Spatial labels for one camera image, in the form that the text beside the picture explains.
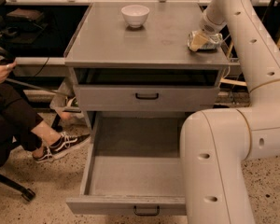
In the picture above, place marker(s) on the black office chair base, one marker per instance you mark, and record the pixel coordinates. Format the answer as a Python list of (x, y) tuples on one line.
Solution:
[(27, 194)]

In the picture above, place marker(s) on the white ceramic bowl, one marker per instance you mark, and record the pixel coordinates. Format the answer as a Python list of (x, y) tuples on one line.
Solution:
[(135, 15)]

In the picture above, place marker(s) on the grey wooden drawer cabinet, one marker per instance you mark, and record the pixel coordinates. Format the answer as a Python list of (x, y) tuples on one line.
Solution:
[(106, 51)]

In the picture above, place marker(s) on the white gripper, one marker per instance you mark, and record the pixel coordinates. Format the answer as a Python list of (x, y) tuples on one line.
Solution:
[(207, 27)]

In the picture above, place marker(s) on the dark box on shelf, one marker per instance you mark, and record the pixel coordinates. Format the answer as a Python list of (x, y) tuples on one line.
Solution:
[(23, 15)]

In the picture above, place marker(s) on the seated person dark trousers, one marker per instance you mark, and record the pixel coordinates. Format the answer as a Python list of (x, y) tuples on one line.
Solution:
[(19, 120)]

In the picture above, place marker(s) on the wooden easel frame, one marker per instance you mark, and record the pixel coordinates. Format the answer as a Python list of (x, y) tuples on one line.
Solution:
[(236, 66)]

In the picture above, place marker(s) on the closed grey upper drawer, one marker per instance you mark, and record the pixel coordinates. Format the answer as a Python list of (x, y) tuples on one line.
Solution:
[(144, 98)]

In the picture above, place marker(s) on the person's bare hand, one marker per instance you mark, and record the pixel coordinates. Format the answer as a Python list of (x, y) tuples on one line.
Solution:
[(0, 72)]

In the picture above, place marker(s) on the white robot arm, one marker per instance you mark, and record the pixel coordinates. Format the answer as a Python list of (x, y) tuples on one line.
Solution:
[(214, 142)]

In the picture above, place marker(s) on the black white sneaker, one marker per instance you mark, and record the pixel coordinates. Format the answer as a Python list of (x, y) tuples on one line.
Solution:
[(64, 146)]

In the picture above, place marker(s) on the black handheld controller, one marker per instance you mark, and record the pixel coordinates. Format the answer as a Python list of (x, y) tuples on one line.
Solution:
[(6, 61)]

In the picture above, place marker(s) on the open grey lower drawer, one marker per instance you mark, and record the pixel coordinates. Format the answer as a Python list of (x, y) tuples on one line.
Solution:
[(133, 168)]

